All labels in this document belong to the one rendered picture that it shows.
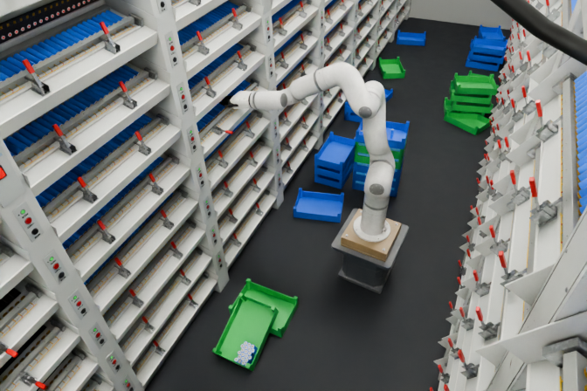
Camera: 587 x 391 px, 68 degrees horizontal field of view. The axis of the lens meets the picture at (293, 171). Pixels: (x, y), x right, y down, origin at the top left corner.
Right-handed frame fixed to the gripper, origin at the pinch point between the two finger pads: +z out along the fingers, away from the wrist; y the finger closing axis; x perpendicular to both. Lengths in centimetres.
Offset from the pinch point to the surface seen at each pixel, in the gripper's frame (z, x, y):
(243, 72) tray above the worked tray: -9.2, -10.8, -6.6
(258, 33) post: -9.6, -21.6, -27.3
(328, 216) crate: -21, 98, -30
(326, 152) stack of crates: -3, 82, -77
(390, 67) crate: 1, 97, -249
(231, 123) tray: -4.9, 8.1, 7.8
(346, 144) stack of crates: -13, 84, -91
